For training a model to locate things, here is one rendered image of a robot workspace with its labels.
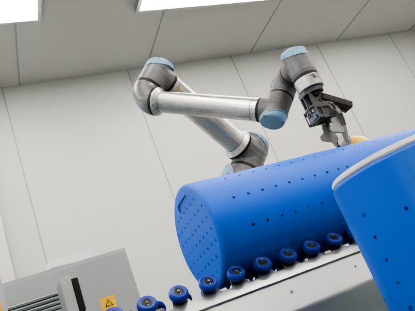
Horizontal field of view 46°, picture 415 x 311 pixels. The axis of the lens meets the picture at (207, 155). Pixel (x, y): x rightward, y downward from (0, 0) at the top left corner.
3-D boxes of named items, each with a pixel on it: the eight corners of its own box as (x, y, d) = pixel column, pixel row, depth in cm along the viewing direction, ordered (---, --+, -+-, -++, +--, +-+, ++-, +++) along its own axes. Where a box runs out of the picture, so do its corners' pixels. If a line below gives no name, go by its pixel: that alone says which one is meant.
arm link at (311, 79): (310, 85, 170) (324, 69, 162) (316, 97, 169) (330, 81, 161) (289, 89, 166) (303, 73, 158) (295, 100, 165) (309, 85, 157)
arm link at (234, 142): (244, 179, 237) (126, 86, 202) (254, 150, 245) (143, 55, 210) (267, 176, 226) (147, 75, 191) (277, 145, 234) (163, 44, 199)
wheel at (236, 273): (223, 279, 114) (223, 273, 113) (231, 268, 117) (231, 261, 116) (241, 286, 112) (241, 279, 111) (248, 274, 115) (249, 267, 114)
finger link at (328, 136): (323, 153, 159) (314, 128, 161) (336, 150, 162) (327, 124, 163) (328, 151, 157) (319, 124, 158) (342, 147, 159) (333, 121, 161)
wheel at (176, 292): (165, 294, 109) (165, 287, 108) (183, 287, 111) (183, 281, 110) (173, 306, 105) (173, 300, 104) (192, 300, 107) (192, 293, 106)
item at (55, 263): (48, 279, 270) (45, 267, 273) (89, 268, 283) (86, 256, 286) (51, 273, 261) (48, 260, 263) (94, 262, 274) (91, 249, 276)
